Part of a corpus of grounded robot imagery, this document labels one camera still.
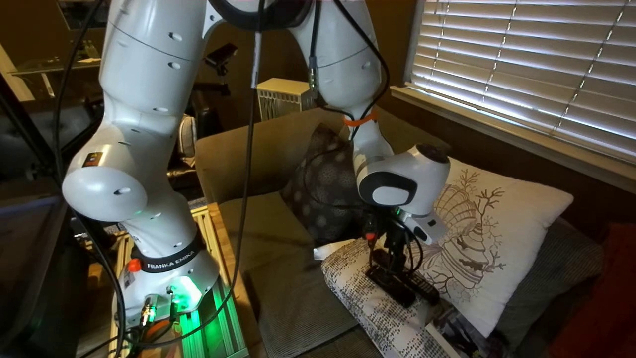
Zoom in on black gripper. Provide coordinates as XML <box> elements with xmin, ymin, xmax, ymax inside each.
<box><xmin>372</xmin><ymin>217</ymin><xmax>426</xmax><ymax>285</ymax></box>

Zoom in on glossy black remote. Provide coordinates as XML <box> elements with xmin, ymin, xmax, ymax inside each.
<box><xmin>366</xmin><ymin>265</ymin><xmax>422</xmax><ymax>310</ymax></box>

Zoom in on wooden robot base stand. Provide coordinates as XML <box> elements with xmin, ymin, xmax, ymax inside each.
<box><xmin>108</xmin><ymin>201</ymin><xmax>251</xmax><ymax>358</ymax></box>

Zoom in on black remote with grey buttons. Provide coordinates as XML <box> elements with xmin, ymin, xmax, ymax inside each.
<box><xmin>404</xmin><ymin>271</ymin><xmax>444</xmax><ymax>306</ymax></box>

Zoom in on white pillow with black dots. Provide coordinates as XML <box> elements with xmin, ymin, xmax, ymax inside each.
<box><xmin>320</xmin><ymin>237</ymin><xmax>465</xmax><ymax>358</ymax></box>

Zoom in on dark grey floral pillow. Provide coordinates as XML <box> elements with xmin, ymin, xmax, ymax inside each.
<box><xmin>281</xmin><ymin>121</ymin><xmax>374</xmax><ymax>245</ymax></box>

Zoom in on white pillow with tree print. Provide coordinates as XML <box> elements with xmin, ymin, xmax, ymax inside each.
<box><xmin>410</xmin><ymin>155</ymin><xmax>577</xmax><ymax>338</ymax></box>

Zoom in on olive grey sofa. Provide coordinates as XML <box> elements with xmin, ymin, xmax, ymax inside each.
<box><xmin>195</xmin><ymin>108</ymin><xmax>636</xmax><ymax>358</ymax></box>

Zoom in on grey seat blanket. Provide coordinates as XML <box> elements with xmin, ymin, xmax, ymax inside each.
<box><xmin>493</xmin><ymin>217</ymin><xmax>606</xmax><ymax>350</ymax></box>

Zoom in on window sill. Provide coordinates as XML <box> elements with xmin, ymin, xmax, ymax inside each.
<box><xmin>390</xmin><ymin>84</ymin><xmax>636</xmax><ymax>195</ymax></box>

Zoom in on olive sofa back cushion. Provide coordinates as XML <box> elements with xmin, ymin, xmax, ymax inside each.
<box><xmin>195</xmin><ymin>108</ymin><xmax>346</xmax><ymax>203</ymax></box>

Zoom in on white box appliance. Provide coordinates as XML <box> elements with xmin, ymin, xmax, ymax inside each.
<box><xmin>255</xmin><ymin>76</ymin><xmax>322</xmax><ymax>123</ymax></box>

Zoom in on white window blinds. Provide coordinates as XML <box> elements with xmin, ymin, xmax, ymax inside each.
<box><xmin>404</xmin><ymin>0</ymin><xmax>636</xmax><ymax>167</ymax></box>

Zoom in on black tripod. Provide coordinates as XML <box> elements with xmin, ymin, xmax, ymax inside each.
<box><xmin>0</xmin><ymin>72</ymin><xmax>64</xmax><ymax>185</ymax></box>

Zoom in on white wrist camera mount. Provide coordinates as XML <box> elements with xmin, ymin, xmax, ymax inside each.
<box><xmin>404</xmin><ymin>211</ymin><xmax>449</xmax><ymax>247</ymax></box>

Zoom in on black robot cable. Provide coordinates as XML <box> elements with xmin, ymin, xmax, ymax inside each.
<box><xmin>126</xmin><ymin>0</ymin><xmax>394</xmax><ymax>354</ymax></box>

